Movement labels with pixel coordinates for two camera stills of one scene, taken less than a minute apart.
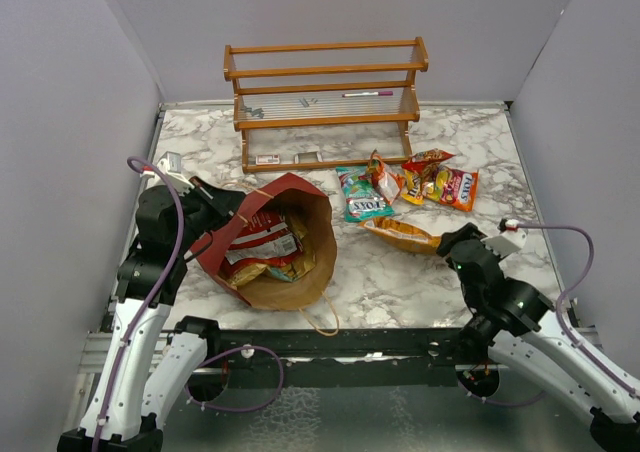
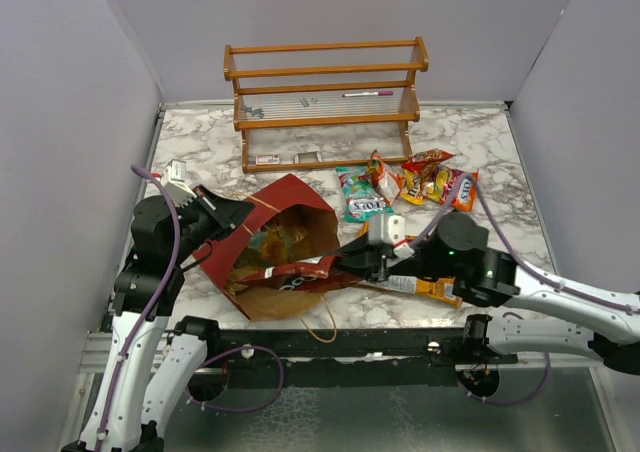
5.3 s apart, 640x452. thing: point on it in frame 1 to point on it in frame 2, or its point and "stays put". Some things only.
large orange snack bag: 402,236 to 442,290
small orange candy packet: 386,183 stays put
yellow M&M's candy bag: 413,191 stays put
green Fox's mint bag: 361,199 stays put
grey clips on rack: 258,111 stays put
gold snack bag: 284,272 to 272,244
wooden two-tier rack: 318,103 stays put
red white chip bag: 266,240 to 310,274
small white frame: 308,157 stays put
